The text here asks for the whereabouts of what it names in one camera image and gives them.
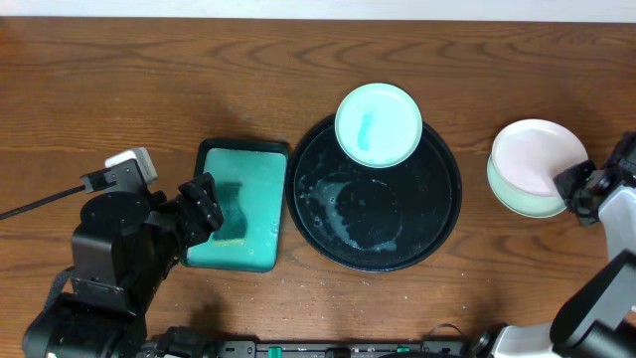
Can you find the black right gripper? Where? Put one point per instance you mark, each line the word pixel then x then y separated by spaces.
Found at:
pixel 563 180

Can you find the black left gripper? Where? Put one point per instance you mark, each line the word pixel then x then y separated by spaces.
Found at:
pixel 200 205

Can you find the green yellow sponge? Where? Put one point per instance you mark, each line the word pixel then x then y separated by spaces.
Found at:
pixel 233 228

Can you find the mint green plate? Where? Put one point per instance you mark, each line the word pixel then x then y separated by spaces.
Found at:
pixel 378 125
pixel 520 202

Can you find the pale pink plate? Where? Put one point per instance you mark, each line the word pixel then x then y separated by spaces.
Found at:
pixel 529 153

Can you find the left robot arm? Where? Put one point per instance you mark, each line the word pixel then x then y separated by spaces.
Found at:
pixel 125 245

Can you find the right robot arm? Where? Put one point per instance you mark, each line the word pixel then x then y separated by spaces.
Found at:
pixel 592 323

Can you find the green rectangular water tray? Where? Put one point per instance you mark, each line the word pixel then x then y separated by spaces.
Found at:
pixel 260 168

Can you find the round black tray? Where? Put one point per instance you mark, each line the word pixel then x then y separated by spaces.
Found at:
pixel 371 219

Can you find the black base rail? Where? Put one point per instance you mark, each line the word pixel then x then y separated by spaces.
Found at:
pixel 338 349

